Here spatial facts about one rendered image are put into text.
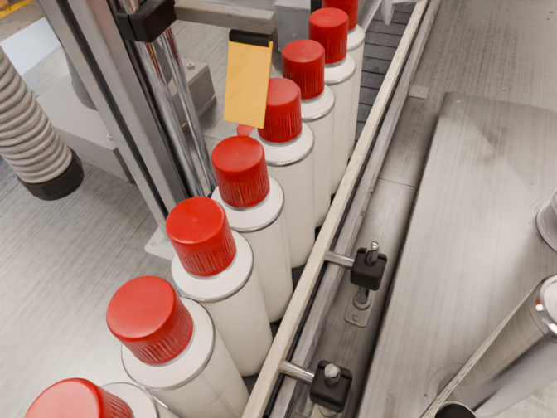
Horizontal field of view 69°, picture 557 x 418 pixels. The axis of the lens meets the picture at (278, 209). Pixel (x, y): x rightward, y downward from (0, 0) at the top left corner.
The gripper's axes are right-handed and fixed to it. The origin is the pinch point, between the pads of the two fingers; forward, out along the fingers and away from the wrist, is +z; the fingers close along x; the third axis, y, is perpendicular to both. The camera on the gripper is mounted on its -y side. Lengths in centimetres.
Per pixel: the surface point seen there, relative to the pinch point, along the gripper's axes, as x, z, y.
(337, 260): -33.8, 23.1, 5.9
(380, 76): -2.5, 8.5, 1.8
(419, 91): 3.7, 10.2, 7.7
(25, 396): -48, 41, -20
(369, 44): 4.6, 4.4, -2.1
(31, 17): 153, 21, -258
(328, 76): -32.2, 6.8, 1.4
